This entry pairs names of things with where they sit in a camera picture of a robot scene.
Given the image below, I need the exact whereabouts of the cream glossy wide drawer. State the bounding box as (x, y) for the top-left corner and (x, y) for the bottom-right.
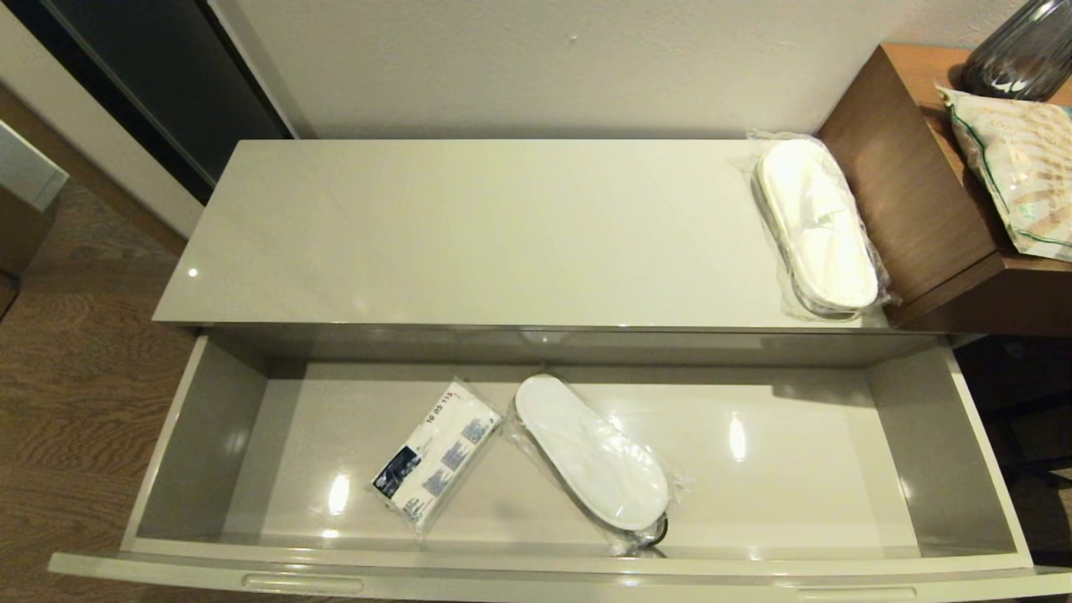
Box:
(46, 327), (1072, 603)

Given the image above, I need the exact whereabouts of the patterned snack bag green trim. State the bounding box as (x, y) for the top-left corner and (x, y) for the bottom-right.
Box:
(936, 85), (1072, 263)

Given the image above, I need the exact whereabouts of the white printed plastic packet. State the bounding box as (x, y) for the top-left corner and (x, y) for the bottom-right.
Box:
(369, 379), (504, 538)

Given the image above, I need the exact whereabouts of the white slippers plastic wrap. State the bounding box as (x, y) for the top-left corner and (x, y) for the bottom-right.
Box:
(745, 128), (899, 322)

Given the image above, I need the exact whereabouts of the white slippers flat in plastic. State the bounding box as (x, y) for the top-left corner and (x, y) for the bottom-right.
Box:
(501, 370), (693, 559)

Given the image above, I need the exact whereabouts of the brown wooden side table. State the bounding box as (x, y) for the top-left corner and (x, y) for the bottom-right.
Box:
(814, 44), (1072, 338)

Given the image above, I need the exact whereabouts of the white furniture panel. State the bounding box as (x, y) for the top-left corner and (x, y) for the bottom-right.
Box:
(0, 120), (68, 210)

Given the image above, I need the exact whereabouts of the dark glass door panel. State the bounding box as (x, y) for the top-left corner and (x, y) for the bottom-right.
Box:
(0, 0), (294, 204)

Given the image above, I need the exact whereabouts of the dark ribbed glass vase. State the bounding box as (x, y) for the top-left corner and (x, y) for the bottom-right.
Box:
(959, 0), (1072, 101)

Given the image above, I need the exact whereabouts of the cream glossy low cabinet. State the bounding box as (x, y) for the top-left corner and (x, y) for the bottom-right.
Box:
(151, 138), (964, 369)

